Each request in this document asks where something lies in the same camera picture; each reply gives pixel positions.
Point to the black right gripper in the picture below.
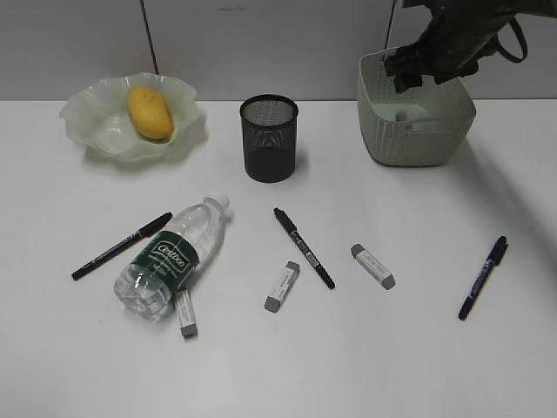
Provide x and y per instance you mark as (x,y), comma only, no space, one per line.
(461,33)

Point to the white waste paper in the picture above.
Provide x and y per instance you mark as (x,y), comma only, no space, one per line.
(413,122)

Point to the black marker pen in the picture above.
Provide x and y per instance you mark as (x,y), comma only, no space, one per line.
(493,259)
(142,233)
(293,233)

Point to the yellow mango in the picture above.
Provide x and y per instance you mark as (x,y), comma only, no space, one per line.
(149,112)

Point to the clear plastic water bottle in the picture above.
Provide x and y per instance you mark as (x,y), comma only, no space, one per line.
(150,282)

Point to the pale green woven basket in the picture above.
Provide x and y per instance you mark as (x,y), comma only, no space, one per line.
(448,104)

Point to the black mesh pen holder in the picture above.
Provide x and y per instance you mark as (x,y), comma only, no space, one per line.
(269,135)

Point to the grey white eraser right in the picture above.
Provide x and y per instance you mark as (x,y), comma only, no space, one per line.
(377,270)

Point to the grey white eraser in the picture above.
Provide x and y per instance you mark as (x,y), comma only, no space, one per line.
(377,270)
(186,316)
(276,297)

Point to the grey white eraser middle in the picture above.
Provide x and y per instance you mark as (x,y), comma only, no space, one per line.
(276,297)

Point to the pale green wavy plate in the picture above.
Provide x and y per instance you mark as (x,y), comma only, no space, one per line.
(97,118)

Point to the grey white eraser left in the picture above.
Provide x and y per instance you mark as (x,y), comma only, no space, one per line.
(186,316)

